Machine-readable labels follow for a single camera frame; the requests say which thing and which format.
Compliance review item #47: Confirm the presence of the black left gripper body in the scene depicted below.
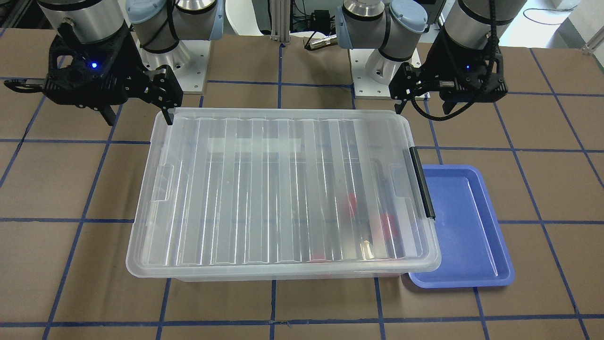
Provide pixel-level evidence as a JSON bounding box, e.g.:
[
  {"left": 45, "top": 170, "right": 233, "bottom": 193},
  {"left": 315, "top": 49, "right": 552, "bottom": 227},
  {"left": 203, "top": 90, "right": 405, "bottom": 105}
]
[{"left": 415, "top": 29, "right": 508, "bottom": 102}]

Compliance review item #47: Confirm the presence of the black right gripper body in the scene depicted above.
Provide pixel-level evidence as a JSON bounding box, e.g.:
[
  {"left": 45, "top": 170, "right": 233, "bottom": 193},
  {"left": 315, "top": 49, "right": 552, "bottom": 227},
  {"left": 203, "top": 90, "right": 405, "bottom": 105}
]
[{"left": 4, "top": 22, "right": 157, "bottom": 108}]

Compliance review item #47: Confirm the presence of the red block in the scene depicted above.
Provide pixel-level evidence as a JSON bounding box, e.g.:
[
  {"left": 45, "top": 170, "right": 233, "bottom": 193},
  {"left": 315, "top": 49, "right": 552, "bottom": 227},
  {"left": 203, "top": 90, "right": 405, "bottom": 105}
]
[
  {"left": 379, "top": 213, "right": 401, "bottom": 247},
  {"left": 346, "top": 193, "right": 358, "bottom": 218},
  {"left": 309, "top": 254, "right": 333, "bottom": 263}
]

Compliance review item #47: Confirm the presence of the clear plastic box lid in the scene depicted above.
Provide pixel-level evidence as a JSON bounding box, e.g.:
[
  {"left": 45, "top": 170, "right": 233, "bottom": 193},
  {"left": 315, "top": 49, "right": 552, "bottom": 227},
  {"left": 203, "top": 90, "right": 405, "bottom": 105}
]
[{"left": 126, "top": 108, "right": 441, "bottom": 278}]

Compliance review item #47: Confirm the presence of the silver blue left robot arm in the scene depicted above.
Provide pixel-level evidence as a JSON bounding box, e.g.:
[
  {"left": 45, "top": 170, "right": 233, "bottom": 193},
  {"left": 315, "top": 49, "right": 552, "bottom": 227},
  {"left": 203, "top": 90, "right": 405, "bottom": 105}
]
[{"left": 335, "top": 0, "right": 525, "bottom": 122}]

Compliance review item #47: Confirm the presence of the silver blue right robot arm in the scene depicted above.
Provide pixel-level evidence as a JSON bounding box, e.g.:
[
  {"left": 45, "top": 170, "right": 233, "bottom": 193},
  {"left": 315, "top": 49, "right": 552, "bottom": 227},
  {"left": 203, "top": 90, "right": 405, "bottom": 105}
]
[{"left": 4, "top": 0, "right": 225, "bottom": 126}]

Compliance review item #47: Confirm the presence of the blue plastic tray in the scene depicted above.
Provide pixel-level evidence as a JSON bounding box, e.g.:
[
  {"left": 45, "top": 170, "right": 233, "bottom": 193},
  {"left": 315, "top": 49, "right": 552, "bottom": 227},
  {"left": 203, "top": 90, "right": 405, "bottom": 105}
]
[{"left": 409, "top": 164, "right": 515, "bottom": 289}]

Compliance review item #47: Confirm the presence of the clear plastic storage box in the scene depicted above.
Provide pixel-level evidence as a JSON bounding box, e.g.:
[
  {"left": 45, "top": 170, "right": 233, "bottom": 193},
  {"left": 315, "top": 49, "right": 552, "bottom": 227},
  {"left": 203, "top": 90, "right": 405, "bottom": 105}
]
[{"left": 160, "top": 264, "right": 407, "bottom": 283}]

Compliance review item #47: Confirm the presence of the white chair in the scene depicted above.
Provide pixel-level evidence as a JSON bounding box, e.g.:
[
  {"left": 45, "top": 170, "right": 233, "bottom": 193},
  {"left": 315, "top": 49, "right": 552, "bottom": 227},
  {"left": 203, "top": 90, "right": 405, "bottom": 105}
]
[{"left": 225, "top": 0, "right": 264, "bottom": 36}]

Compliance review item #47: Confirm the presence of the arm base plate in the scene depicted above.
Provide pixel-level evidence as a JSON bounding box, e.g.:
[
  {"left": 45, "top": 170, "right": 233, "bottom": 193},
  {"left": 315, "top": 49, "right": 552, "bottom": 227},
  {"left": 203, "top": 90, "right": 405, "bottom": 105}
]
[
  {"left": 349, "top": 48, "right": 402, "bottom": 100},
  {"left": 135, "top": 39, "right": 211, "bottom": 94}
]

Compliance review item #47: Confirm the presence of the black box latch handle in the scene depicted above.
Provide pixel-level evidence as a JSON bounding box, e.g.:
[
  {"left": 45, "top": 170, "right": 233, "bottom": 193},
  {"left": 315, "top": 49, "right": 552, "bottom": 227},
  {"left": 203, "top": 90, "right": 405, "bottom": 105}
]
[{"left": 409, "top": 146, "right": 436, "bottom": 220}]

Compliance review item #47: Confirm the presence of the aluminium frame post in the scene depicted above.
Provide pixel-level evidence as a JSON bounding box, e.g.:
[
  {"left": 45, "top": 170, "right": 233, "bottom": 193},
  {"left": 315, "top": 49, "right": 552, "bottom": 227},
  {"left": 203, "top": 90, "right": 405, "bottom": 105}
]
[{"left": 269, "top": 0, "right": 291, "bottom": 44}]

